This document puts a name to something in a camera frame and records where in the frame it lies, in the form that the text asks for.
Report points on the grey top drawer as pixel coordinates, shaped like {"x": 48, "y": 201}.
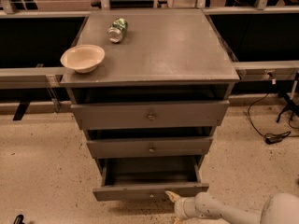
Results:
{"x": 150, "y": 115}

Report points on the grey bottom drawer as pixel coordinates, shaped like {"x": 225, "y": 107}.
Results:
{"x": 149, "y": 177}

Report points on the grey drawer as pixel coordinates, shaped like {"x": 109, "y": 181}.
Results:
{"x": 149, "y": 147}
{"x": 149, "y": 177}
{"x": 150, "y": 115}

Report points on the white ceramic bowl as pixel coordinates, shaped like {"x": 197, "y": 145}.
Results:
{"x": 83, "y": 58}

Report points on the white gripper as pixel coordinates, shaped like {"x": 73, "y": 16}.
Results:
{"x": 180, "y": 207}

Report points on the grey middle drawer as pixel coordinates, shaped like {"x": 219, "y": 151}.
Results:
{"x": 149, "y": 147}

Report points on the green soda can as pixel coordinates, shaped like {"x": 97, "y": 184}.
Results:
{"x": 117, "y": 30}

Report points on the black tripod stand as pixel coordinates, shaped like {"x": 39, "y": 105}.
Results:
{"x": 290, "y": 104}

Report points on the grey wooden drawer cabinet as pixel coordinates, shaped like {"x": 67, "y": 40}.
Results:
{"x": 155, "y": 101}

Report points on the black object bottom left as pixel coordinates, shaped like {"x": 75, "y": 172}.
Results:
{"x": 19, "y": 219}

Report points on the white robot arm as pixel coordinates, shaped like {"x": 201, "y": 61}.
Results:
{"x": 280, "y": 208}

